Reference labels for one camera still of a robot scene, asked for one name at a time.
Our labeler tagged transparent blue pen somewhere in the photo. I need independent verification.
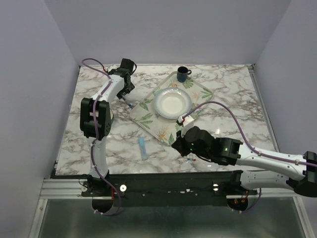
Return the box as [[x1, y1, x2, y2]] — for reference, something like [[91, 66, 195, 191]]
[[122, 97, 134, 109]]

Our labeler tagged light blue highlighter body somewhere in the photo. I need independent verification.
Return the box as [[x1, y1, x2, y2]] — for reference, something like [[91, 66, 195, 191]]
[[138, 137, 147, 160]]

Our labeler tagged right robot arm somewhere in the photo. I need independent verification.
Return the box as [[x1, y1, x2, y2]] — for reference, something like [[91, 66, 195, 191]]
[[171, 126, 317, 197]]

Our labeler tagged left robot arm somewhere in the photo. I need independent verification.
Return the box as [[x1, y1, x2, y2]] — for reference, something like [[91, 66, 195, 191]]
[[80, 58, 137, 196]]

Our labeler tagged teal bowl white inside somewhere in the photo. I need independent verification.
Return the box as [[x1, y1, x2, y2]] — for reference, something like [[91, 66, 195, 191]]
[[110, 109, 114, 124]]

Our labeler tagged white blue-rimmed plate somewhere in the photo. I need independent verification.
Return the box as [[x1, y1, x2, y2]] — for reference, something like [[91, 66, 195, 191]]
[[153, 87, 192, 119]]

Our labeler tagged floral serving tray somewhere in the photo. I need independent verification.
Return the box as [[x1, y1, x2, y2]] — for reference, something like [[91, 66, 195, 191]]
[[130, 71, 213, 145]]

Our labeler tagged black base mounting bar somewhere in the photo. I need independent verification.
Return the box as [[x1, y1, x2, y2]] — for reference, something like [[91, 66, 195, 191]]
[[82, 170, 258, 207]]

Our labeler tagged dark blue mug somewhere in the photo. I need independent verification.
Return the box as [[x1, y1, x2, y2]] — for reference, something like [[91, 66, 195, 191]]
[[176, 66, 192, 83]]

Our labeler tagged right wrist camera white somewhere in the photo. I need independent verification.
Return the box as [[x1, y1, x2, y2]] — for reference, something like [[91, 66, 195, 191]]
[[176, 116, 194, 137]]

